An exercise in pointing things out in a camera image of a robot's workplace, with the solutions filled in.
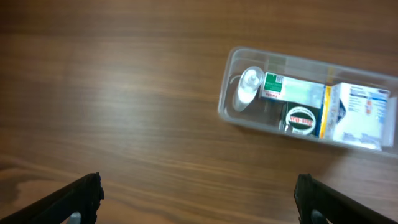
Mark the blue yellow VapoDrops box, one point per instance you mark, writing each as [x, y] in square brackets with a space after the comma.
[325, 108]

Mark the clear plastic container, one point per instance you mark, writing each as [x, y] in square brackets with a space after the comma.
[264, 114]

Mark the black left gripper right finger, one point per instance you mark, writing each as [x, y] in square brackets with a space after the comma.
[319, 203]

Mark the white green medicine box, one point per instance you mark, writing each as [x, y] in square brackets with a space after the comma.
[283, 88]

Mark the white blue medicine box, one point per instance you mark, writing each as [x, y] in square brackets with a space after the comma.
[356, 115]

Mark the white bottle clear cap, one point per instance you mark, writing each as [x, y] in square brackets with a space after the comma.
[248, 85]

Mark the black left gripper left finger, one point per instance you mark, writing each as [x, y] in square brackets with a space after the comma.
[83, 196]

